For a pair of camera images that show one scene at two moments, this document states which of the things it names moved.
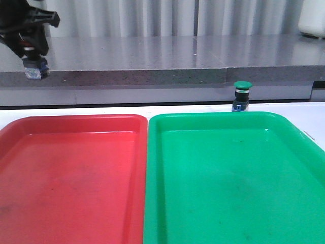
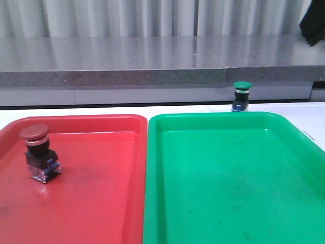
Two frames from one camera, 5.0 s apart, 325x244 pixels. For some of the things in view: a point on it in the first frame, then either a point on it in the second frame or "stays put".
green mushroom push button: [241, 102] stays put
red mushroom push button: [36, 66] -> [42, 162]
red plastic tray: [74, 179] stays put
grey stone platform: [168, 70] stays put
